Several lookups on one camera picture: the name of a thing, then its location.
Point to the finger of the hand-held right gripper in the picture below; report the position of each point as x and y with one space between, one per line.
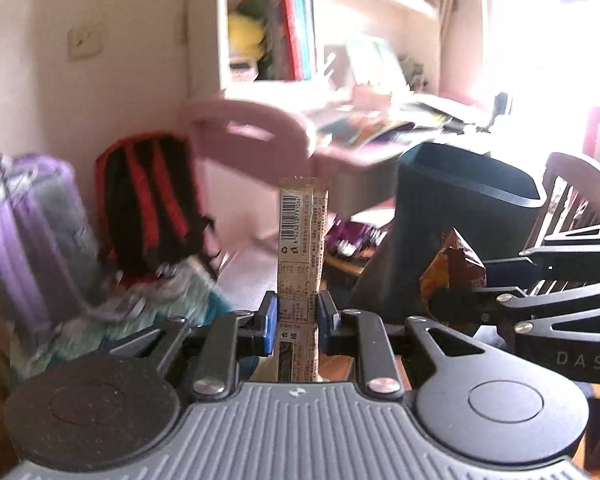
580 252
530 300

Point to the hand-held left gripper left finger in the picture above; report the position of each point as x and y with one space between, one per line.
269 320

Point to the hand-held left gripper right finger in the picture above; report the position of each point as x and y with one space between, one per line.
324 315

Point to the brown snack bar wrapper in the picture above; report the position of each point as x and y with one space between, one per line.
302 240

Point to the dark brown snack wrapper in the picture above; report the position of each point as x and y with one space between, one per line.
455 265

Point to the dark green deer print bin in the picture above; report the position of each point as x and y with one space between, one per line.
440 210

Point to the purple snack bag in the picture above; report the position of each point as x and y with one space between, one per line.
355 240

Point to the teal zigzag quilt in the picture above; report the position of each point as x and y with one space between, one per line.
145 310

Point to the red black backpack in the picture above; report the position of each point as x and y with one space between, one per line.
145 200

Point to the pink plastic chair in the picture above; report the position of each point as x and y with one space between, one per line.
260 135

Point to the small white pink device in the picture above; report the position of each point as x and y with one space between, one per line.
243 70

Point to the purple grey backpack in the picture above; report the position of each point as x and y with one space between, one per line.
30 240

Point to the green standing book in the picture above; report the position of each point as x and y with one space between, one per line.
375 62

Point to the yellow plush toy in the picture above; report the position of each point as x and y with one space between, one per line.
247 35

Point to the row of books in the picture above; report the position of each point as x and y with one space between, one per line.
297 30

